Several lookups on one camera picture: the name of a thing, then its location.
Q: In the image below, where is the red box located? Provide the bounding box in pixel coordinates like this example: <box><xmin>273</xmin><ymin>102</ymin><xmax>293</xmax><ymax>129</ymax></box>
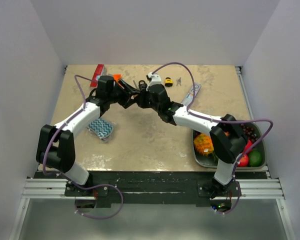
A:
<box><xmin>90</xmin><ymin>64</ymin><xmax>106</xmax><ymax>88</ymax></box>

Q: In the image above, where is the green lime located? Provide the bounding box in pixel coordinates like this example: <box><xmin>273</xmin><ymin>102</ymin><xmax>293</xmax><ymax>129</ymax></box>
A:
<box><xmin>248</xmin><ymin>150</ymin><xmax>263</xmax><ymax>167</ymax></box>

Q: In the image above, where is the silver toothpaste box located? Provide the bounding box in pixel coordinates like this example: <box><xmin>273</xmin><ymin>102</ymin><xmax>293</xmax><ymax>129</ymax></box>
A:
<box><xmin>181</xmin><ymin>83</ymin><xmax>202</xmax><ymax>106</ymax></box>

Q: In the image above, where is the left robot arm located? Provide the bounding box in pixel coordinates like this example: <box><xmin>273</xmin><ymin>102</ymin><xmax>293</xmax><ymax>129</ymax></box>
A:
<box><xmin>36</xmin><ymin>75</ymin><xmax>140</xmax><ymax>196</ymax></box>

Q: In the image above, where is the grey fruit tray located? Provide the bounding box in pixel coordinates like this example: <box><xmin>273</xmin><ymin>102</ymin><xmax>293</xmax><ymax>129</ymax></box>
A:
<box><xmin>193</xmin><ymin>124</ymin><xmax>267</xmax><ymax>171</ymax></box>

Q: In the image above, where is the dark grapes bunch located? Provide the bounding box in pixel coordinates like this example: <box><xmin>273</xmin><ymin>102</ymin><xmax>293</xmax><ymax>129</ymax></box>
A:
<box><xmin>240</xmin><ymin>123</ymin><xmax>259</xmax><ymax>143</ymax></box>

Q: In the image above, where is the blue zigzag pouch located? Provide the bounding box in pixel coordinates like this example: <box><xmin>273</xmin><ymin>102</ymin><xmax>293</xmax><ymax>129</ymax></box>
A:
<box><xmin>87</xmin><ymin>118</ymin><xmax>114</xmax><ymax>142</ymax></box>

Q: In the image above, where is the purple cable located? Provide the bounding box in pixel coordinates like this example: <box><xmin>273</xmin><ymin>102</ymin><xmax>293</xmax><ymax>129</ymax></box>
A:
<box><xmin>74</xmin><ymin>184</ymin><xmax>125</xmax><ymax>220</ymax></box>
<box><xmin>213</xmin><ymin>182</ymin><xmax>242</xmax><ymax>215</ymax></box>
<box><xmin>41</xmin><ymin>74</ymin><xmax>101</xmax><ymax>176</ymax></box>
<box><xmin>151</xmin><ymin>61</ymin><xmax>275</xmax><ymax>176</ymax></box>

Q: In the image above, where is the black mounting base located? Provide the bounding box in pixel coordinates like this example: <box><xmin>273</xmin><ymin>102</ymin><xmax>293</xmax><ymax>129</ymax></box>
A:
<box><xmin>65</xmin><ymin>171</ymin><xmax>241</xmax><ymax>208</ymax></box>

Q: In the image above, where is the red apple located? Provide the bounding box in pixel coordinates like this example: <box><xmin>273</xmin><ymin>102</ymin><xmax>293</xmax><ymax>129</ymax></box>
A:
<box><xmin>237</xmin><ymin>154</ymin><xmax>249</xmax><ymax>168</ymax></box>
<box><xmin>244</xmin><ymin>139</ymin><xmax>253</xmax><ymax>153</ymax></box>

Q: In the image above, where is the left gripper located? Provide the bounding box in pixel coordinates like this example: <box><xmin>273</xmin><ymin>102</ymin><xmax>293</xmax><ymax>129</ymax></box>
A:
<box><xmin>108</xmin><ymin>79</ymin><xmax>141</xmax><ymax>109</ymax></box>

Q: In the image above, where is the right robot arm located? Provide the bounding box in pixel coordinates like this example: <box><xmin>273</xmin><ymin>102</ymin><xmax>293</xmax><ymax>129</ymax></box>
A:
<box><xmin>134</xmin><ymin>84</ymin><xmax>248</xmax><ymax>197</ymax></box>

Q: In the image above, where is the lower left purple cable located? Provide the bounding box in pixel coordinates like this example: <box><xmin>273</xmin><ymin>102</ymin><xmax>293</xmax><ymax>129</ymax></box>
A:
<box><xmin>74</xmin><ymin>184</ymin><xmax>125</xmax><ymax>220</ymax></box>

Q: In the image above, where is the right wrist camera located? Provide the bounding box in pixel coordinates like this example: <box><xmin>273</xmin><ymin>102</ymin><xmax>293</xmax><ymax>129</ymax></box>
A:
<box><xmin>146</xmin><ymin>72</ymin><xmax>162</xmax><ymax>91</ymax></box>

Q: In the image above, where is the yellow padlock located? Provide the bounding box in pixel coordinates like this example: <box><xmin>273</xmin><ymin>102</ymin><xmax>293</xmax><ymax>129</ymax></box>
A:
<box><xmin>164</xmin><ymin>77</ymin><xmax>174</xmax><ymax>87</ymax></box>

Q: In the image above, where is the black padlock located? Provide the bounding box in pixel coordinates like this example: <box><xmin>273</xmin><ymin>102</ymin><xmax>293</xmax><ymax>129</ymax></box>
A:
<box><xmin>138</xmin><ymin>80</ymin><xmax>148</xmax><ymax>91</ymax></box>

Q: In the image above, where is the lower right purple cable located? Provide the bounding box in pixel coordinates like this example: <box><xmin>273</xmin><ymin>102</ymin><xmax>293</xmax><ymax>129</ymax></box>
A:
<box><xmin>213</xmin><ymin>182</ymin><xmax>242</xmax><ymax>215</ymax></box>

